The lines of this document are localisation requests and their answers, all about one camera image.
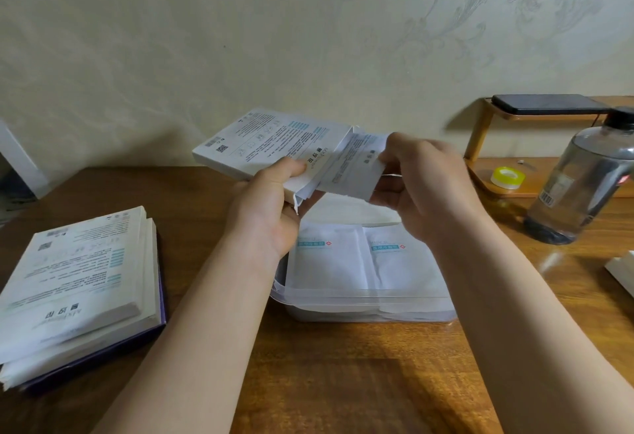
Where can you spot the white container lid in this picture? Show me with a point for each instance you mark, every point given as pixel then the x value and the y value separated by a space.
pixel 346 211

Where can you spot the white bookshelf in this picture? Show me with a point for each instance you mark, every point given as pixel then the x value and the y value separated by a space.
pixel 20 156

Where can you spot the person's right forearm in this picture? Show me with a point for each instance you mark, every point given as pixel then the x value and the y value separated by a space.
pixel 525 339

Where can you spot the white box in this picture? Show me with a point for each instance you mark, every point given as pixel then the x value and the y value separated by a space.
pixel 623 270

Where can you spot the small wooden desk shelf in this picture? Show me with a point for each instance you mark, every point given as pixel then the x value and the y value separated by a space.
pixel 530 181

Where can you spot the clear plastic container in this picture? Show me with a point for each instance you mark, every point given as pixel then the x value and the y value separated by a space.
pixel 346 306

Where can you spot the dark blue bundle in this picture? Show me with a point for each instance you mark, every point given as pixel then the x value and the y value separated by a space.
pixel 17 186

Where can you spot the person's right hand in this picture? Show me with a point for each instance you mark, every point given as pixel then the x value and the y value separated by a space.
pixel 436 191

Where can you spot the black smartphone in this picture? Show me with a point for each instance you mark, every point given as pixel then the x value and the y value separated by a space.
pixel 550 104

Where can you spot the person's left hand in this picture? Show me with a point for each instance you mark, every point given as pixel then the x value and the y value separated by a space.
pixel 257 221

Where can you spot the person's left forearm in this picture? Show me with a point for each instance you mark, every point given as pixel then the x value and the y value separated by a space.
pixel 193 344

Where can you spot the clear bottle with black cap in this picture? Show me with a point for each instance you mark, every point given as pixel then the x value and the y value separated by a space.
pixel 579 186

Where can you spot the yellow tape roll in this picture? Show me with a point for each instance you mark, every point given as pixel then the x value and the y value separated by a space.
pixel 505 177

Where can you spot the stack of white boxes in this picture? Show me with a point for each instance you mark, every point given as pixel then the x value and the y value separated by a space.
pixel 257 141
pixel 74 290

